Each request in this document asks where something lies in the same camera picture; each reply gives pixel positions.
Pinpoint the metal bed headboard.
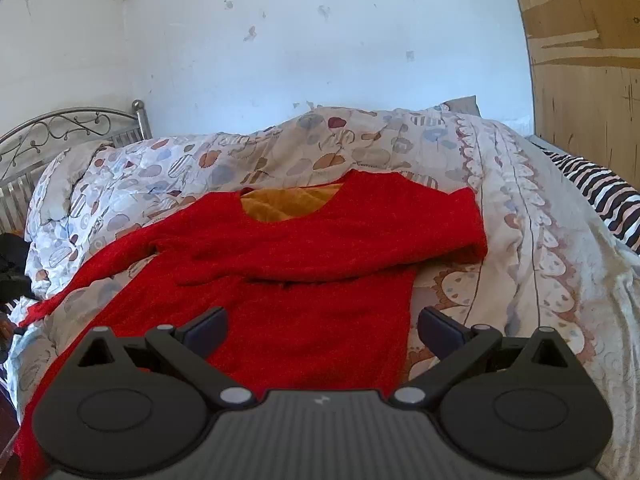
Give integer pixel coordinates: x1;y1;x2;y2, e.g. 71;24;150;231
0;99;153;235

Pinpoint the printed patchwork quilt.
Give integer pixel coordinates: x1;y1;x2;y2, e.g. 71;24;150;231
5;102;640;466

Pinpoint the red towel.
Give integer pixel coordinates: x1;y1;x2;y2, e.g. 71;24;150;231
14;170;489;480

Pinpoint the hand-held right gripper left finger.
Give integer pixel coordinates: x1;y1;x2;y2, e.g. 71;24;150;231
75;307;256;409

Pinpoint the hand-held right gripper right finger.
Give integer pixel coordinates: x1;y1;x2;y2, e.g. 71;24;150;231
390;306;577;409

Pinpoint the worn wooden board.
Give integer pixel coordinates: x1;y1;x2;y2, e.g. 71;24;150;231
505;0;640;196

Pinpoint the dark cloth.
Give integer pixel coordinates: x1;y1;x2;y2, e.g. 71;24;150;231
0;232;32;313

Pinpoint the grey pillow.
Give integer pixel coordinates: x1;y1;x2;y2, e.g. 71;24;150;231
444;95;482;115

